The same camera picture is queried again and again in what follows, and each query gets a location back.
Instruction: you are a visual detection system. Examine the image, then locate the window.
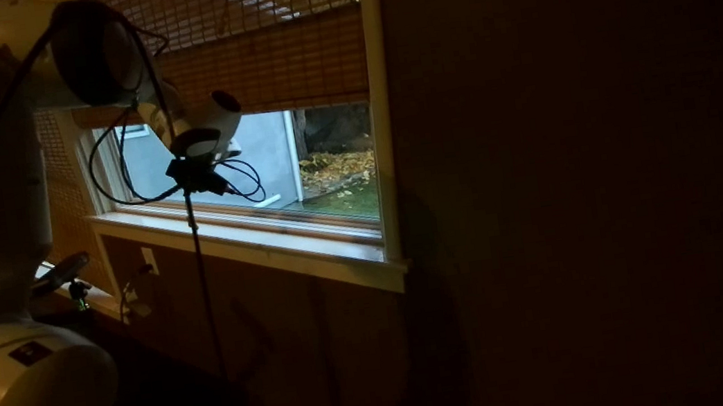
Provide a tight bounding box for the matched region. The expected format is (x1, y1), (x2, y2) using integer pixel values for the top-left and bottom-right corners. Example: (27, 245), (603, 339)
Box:
(54, 0), (420, 334)

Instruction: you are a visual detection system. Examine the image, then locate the woven bamboo window blind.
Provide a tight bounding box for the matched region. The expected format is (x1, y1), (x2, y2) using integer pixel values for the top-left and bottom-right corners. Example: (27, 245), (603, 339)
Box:
(31, 103), (114, 301)
(55, 0), (375, 141)

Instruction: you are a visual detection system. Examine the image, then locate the camera on mount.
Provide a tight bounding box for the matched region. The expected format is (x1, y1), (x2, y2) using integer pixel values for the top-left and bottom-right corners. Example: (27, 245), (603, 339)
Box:
(25, 250), (98, 318)

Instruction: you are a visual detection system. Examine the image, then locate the thin dark blind cord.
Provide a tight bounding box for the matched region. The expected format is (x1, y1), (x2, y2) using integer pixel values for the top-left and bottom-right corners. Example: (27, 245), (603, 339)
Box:
(183, 188), (229, 385)

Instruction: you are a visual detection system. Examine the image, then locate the wall socket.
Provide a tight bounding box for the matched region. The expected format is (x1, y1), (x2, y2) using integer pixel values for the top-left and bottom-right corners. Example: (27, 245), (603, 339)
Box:
(141, 245), (161, 279)

